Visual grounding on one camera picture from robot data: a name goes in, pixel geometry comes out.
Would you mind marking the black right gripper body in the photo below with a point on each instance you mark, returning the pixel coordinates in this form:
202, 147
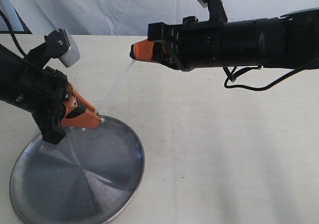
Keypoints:
190, 45

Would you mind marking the round stainless steel plate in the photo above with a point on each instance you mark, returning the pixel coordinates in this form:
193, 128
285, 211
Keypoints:
88, 178

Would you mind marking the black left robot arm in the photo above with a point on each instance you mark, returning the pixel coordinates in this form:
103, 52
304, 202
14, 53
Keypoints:
11, 70

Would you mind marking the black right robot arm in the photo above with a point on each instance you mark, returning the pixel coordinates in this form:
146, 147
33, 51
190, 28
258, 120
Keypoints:
287, 42

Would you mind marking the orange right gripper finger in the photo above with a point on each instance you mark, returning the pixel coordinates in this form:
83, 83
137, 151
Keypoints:
161, 57
142, 51

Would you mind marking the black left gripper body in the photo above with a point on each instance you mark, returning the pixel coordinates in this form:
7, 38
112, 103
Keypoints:
43, 92

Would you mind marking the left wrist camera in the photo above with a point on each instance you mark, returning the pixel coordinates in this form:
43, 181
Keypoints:
58, 44

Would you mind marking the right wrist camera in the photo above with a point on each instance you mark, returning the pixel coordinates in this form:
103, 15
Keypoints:
216, 10

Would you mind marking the thin translucent plastic tube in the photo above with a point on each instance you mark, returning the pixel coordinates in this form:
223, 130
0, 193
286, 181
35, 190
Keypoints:
114, 86

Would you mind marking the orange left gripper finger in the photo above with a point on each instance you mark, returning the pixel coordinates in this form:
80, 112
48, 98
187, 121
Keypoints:
73, 92
81, 117

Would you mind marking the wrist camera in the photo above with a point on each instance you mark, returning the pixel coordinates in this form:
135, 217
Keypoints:
216, 10
58, 44

